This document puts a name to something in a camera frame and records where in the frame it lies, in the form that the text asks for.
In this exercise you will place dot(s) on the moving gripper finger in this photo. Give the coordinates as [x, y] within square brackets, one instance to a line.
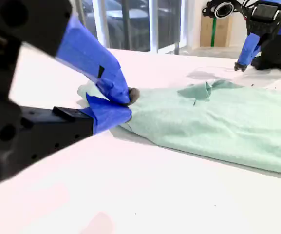
[89, 53]

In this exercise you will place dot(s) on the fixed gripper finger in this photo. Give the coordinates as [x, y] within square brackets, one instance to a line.
[57, 131]
[250, 48]

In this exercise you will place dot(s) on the brown cardboard box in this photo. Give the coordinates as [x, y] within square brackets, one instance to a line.
[221, 31]

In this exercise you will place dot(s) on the pale green T-shirt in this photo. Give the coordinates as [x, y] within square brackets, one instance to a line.
[203, 126]

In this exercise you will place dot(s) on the glass window with frames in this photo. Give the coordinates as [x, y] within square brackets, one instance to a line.
[135, 24]

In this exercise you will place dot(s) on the green strip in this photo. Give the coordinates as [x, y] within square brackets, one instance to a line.
[213, 33]

